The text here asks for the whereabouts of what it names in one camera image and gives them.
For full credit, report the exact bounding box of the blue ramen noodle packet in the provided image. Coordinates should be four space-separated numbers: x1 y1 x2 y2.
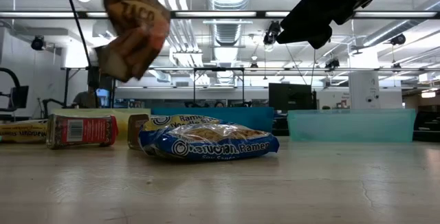
138 114 281 163

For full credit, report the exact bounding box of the black overhead beam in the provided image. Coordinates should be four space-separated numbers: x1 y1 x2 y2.
0 10 440 19

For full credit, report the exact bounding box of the dark teal plastic bin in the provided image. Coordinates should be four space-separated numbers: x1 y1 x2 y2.
151 107 275 135

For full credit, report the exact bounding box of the white pillar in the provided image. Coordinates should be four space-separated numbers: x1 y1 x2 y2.
349 71 381 110

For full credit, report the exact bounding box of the smoked paprika spice tin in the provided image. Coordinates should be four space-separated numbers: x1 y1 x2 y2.
127 113 151 150
46 113 120 150

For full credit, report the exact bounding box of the blue-lit screen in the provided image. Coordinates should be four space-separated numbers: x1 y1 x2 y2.
96 88 111 108

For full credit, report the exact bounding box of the small black monitor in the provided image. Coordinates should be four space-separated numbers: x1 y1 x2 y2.
12 85 30 110

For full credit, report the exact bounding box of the yellow ramen noodle packet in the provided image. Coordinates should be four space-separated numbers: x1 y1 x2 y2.
0 119 49 144

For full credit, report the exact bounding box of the black ceiling spotlight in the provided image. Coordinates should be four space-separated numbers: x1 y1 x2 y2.
263 20 281 46
324 57 341 70
390 33 406 46
30 35 45 52

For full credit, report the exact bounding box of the orange taco seasoning packet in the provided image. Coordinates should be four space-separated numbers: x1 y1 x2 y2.
94 0 172 83

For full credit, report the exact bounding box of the mint green plastic tray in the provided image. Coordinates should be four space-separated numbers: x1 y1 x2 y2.
287 108 417 143

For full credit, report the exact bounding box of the yellow plastic tray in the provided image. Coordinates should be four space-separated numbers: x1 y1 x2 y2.
51 108 152 142

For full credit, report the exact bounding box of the black metal rig frame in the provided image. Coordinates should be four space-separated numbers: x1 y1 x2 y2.
63 66 245 109

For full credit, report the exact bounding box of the large black monitor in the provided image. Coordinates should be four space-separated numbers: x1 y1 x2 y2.
268 82 317 111

